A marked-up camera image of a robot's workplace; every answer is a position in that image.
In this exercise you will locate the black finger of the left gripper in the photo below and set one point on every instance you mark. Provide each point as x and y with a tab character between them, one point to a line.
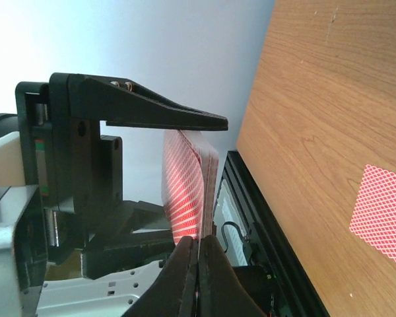
135	234
123	102

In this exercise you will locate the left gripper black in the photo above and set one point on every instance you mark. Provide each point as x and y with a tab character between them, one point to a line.
77	169

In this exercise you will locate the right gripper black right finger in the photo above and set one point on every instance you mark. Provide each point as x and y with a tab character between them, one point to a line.
220	291

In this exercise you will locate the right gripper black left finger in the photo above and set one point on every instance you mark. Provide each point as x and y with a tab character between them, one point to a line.
173	293

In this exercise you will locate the red playing card deck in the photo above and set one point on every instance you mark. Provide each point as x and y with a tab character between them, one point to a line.
209	166

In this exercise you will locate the red card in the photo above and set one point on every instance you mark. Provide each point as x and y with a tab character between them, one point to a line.
374	215

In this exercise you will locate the red card being drawn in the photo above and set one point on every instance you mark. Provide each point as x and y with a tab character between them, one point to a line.
182	186

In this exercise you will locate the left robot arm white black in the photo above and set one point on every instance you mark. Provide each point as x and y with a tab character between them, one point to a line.
23	243

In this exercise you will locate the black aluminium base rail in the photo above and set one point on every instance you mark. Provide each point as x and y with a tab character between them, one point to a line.
257	248

